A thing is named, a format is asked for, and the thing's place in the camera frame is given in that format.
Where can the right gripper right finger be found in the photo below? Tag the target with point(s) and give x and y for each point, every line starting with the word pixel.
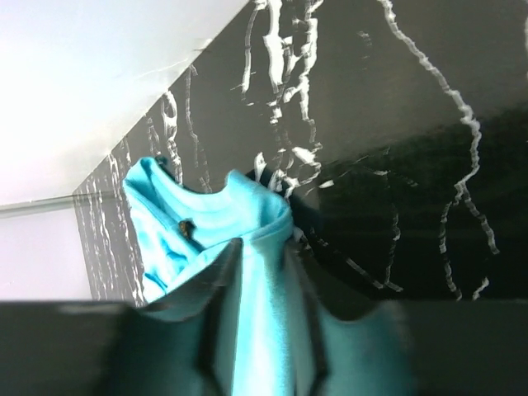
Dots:
pixel 412 346

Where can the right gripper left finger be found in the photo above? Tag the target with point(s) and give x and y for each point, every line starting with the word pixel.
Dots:
pixel 182 344

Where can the cyan t shirt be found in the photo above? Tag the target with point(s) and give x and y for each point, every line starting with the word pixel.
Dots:
pixel 180 232

